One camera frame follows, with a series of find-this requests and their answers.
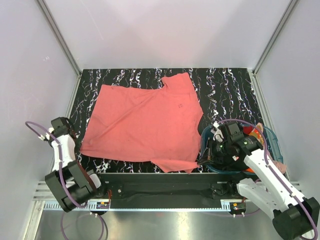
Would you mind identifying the salmon pink t-shirt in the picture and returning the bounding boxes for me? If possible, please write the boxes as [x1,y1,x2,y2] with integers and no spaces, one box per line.
[80,72,203,173]

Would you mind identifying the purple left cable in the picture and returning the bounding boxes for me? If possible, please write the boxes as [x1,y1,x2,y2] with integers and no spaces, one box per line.
[24,120,108,240]

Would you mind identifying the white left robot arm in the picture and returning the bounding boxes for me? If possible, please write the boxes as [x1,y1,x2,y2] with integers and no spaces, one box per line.
[44,117,108,213]

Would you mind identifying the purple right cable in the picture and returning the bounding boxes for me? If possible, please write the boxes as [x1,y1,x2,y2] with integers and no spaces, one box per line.
[217,118,317,240]

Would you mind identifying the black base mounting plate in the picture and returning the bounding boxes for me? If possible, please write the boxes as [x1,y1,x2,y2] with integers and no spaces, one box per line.
[97,172,257,200]

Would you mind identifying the teal plastic laundry basket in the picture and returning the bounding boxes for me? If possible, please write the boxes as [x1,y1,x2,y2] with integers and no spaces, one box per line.
[200,123,284,175]

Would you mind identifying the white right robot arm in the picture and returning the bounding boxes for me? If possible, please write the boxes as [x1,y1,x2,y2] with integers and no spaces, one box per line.
[198,119,320,240]

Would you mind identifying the orange garment in basket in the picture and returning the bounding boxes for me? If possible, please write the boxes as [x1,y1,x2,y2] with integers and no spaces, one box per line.
[245,168,255,175]

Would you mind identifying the purple cable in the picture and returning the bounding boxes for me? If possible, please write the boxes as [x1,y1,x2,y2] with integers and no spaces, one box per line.
[217,118,317,240]
[24,120,108,240]

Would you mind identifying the patterned red yellow garment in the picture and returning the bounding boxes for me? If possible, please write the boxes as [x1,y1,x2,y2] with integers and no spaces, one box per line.
[242,122,265,145]

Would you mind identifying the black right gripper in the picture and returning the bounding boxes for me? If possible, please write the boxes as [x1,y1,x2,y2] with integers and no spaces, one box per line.
[197,137,232,166]

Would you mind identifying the aluminium frame rail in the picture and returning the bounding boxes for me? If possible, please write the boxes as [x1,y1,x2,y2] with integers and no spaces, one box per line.
[32,181,306,202]

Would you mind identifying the pale pink garment in basket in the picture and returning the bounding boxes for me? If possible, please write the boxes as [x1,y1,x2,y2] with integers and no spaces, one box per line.
[272,160,287,175]

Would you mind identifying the black t-shirt in basket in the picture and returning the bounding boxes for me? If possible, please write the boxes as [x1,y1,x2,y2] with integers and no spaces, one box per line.
[207,161,248,174]

